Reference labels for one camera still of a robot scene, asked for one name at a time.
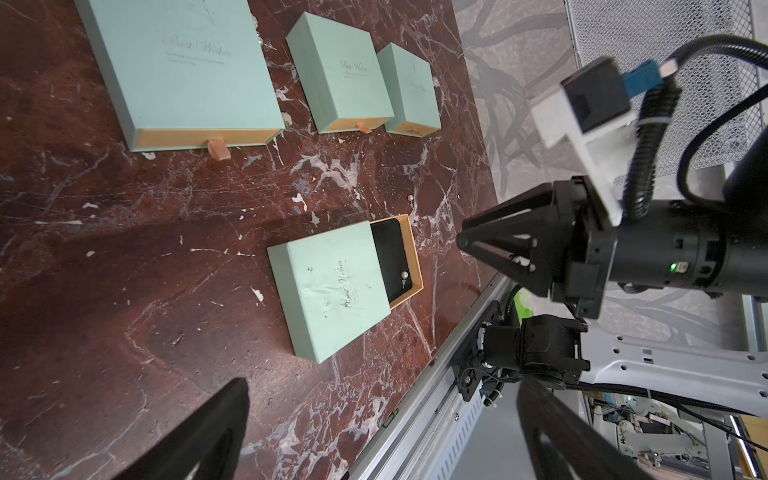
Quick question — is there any mint drawer jewelry box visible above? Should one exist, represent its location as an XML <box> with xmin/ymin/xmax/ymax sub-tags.
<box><xmin>286</xmin><ymin>12</ymin><xmax>394</xmax><ymax>134</ymax></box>

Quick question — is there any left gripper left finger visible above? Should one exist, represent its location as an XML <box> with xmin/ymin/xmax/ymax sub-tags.
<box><xmin>117</xmin><ymin>378</ymin><xmax>250</xmax><ymax>479</ymax></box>

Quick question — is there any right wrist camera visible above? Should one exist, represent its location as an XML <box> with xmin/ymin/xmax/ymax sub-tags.
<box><xmin>530</xmin><ymin>57</ymin><xmax>678</xmax><ymax>226</ymax></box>

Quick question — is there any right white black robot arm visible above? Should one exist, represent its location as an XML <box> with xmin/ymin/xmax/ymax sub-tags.
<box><xmin>457</xmin><ymin>136</ymin><xmax>767</xmax><ymax>417</ymax></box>

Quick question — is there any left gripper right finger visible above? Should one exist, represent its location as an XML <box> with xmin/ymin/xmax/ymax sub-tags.
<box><xmin>516</xmin><ymin>378</ymin><xmax>651</xmax><ymax>479</ymax></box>

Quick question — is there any white wire mesh basket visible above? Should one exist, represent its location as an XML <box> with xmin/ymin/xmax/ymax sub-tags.
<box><xmin>563</xmin><ymin>0</ymin><xmax>763</xmax><ymax>178</ymax></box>

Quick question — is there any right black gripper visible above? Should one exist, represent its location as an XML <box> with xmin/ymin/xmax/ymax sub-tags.
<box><xmin>457</xmin><ymin>181</ymin><xmax>767</xmax><ymax>319</ymax></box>

